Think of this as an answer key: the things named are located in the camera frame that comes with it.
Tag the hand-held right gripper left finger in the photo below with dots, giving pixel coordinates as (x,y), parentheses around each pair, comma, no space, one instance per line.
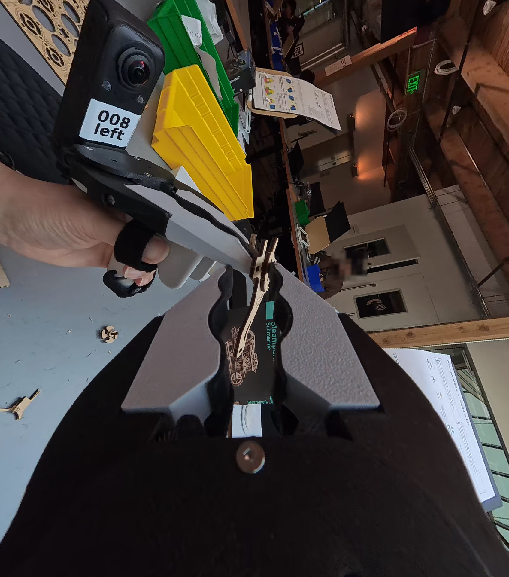
(177,351)

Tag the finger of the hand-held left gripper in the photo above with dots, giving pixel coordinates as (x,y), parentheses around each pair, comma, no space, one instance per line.
(191,225)
(205,203)

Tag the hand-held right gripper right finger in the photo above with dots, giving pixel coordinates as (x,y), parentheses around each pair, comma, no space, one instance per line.
(326,356)

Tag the small wooden model part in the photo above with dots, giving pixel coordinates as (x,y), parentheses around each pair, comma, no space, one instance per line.
(258,265)

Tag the long wooden model part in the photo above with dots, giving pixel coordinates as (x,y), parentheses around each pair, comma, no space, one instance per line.
(250,318)

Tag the black model kit box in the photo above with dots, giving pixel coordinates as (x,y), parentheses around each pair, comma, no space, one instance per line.
(254,360)

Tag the wooden cut-out parts sheet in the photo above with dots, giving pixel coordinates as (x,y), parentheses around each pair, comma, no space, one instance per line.
(33,27)

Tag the person's left hand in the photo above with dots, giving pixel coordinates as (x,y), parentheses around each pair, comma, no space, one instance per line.
(42,216)

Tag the yellow plastic bin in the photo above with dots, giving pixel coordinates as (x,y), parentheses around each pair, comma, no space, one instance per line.
(218,180)
(196,103)

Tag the small wooden gear part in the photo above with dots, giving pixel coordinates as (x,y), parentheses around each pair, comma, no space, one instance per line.
(109,334)

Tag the small blue bin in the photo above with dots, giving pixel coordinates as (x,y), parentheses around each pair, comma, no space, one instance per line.
(314,276)

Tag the green plastic bin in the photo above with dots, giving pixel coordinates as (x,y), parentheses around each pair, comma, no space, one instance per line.
(177,27)

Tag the black quilted mat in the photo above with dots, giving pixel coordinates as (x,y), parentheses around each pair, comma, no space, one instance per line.
(2,90)

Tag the white instruction sheet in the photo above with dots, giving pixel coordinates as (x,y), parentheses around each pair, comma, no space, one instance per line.
(443,405)

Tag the small black product box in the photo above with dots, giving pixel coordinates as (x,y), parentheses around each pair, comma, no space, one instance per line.
(243,72)

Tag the instruction sheet on clipboard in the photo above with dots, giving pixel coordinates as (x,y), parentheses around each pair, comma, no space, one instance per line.
(299,97)

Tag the fork-shaped wooden part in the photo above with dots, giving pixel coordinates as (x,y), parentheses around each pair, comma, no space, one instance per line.
(2,408)

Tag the green exit sign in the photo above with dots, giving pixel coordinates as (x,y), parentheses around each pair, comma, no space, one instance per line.
(413,82)

